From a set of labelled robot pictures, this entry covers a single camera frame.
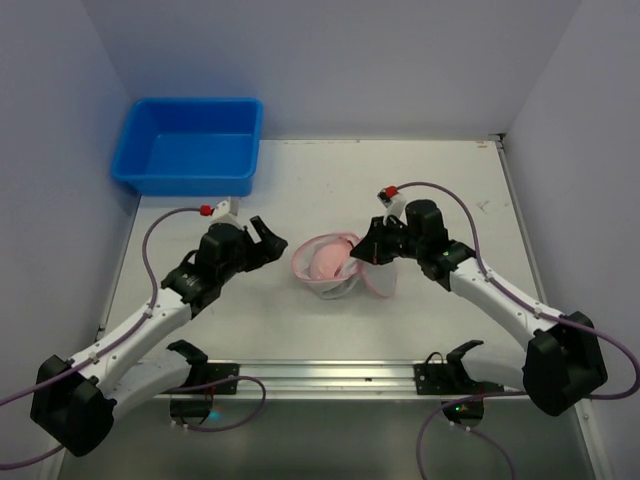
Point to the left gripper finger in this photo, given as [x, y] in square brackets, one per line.
[250, 245]
[271, 247]

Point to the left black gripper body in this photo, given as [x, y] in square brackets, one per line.
[252, 248]

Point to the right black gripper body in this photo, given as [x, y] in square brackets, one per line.
[382, 240]

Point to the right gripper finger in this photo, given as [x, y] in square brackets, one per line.
[386, 253]
[378, 233]

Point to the white mesh laundry bag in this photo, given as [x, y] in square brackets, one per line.
[381, 281]

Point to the pink bra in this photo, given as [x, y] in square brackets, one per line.
[329, 260]

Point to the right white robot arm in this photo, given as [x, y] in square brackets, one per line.
[558, 362]

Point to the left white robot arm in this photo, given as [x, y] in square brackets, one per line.
[78, 400]

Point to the blue plastic bin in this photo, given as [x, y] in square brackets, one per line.
[188, 147]

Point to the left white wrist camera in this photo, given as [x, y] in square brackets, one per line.
[225, 212]

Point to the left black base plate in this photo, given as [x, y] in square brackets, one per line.
[210, 372]

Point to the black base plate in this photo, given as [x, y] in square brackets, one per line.
[444, 379]
[210, 372]

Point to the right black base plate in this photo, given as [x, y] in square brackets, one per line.
[444, 379]

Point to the aluminium mounting rail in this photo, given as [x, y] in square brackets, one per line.
[325, 375]

